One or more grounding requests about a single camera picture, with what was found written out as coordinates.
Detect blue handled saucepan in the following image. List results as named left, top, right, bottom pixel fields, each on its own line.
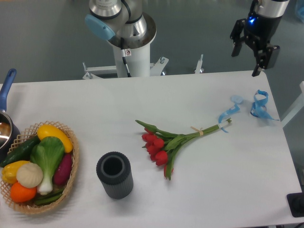
left=0, top=68, right=20, bottom=162

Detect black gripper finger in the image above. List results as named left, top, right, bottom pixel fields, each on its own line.
left=230, top=19, right=246, bottom=57
left=252, top=44, right=280, bottom=77

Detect blue ribbon on table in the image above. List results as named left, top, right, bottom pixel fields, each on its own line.
left=250, top=90, right=279, bottom=121

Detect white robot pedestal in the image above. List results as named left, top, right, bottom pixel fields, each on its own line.
left=85, top=13, right=169, bottom=78

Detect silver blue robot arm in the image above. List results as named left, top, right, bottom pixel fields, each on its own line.
left=85, top=0, right=289, bottom=77

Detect yellow squash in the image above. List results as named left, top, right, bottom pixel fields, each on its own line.
left=37, top=124, right=74, bottom=153

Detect woven wicker basket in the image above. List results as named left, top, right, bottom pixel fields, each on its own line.
left=0, top=121, right=79, bottom=215

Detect blue object top right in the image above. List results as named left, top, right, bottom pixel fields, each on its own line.
left=294, top=0, right=304, bottom=23

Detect blue ribbon on stems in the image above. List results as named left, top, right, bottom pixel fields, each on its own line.
left=218, top=95, right=244, bottom=133

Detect black device at edge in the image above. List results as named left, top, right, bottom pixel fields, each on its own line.
left=286, top=192, right=304, bottom=218

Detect orange fruit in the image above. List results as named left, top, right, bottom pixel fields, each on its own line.
left=10, top=182, right=37, bottom=203

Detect green cucumber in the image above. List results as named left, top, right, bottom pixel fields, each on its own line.
left=0, top=135, right=40, bottom=168

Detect black cable on pedestal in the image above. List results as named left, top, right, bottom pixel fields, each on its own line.
left=120, top=37, right=132, bottom=78

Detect green bean pods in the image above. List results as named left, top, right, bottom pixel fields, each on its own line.
left=34, top=188, right=64, bottom=206

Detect yellow bell pepper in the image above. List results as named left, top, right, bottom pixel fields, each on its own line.
left=1, top=161, right=30, bottom=184

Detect red tulip bouquet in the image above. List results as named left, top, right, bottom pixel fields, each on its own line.
left=136, top=118, right=232, bottom=180

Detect white garlic bulb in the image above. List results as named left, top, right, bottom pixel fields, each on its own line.
left=16, top=162, right=43, bottom=188

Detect white frame at right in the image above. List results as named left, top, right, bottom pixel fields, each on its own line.
left=281, top=81, right=304, bottom=128

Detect purple sweet potato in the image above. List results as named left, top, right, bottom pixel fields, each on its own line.
left=53, top=153, right=72, bottom=185

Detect green bok choy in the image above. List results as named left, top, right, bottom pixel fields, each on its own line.
left=30, top=136, right=65, bottom=195

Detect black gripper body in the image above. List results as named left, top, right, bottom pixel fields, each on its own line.
left=244, top=14, right=281, bottom=56

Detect dark grey ribbed vase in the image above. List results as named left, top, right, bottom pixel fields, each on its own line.
left=96, top=152, right=133, bottom=199

